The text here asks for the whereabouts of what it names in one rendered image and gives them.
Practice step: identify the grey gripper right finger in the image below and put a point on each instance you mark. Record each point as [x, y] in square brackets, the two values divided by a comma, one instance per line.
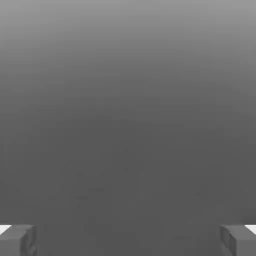
[240, 240]

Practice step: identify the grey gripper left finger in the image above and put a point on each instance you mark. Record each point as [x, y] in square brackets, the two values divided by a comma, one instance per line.
[16, 240]

